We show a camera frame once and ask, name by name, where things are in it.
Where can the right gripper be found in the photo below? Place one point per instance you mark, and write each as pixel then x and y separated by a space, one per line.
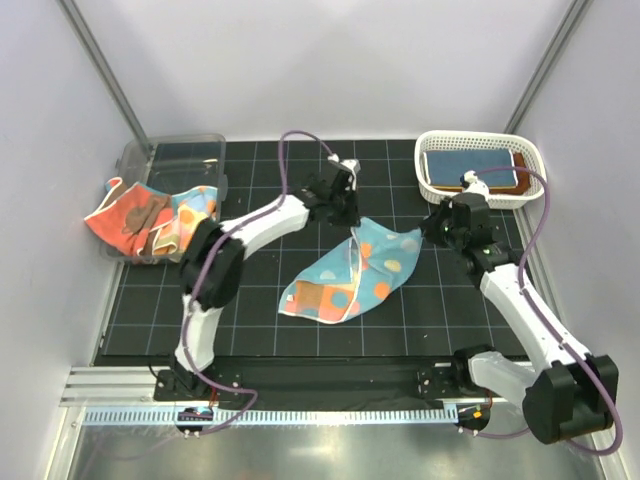
pixel 429 226

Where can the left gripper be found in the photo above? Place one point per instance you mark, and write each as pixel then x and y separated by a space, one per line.
pixel 352 217

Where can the yellow and blue towel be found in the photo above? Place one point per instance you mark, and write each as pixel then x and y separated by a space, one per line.
pixel 445 169

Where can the light blue dotted towel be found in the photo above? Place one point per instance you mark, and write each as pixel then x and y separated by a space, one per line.
pixel 354 277

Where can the brown towel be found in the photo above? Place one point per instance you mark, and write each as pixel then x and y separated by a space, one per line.
pixel 522 172

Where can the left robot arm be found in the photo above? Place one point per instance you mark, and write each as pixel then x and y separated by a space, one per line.
pixel 212 266

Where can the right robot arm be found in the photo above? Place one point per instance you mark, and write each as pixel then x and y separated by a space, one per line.
pixel 567 391

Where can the black grid mat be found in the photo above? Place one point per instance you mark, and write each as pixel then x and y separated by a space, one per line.
pixel 435 313

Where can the clear plastic bin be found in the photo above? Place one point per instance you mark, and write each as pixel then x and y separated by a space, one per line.
pixel 173 167

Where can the salmon pink towel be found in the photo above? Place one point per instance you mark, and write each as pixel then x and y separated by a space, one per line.
pixel 130 217

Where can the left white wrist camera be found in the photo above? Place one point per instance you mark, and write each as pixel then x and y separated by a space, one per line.
pixel 347 167

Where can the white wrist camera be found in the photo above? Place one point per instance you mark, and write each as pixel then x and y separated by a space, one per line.
pixel 347 167
pixel 471 183

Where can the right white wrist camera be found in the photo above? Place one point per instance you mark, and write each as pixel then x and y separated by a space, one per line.
pixel 471 183

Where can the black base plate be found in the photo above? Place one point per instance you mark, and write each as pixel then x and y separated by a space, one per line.
pixel 322 383

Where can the white slotted cable duct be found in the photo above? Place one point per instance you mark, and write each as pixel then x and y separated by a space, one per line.
pixel 200 417

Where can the aluminium rail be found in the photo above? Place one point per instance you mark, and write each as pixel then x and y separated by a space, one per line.
pixel 102 385

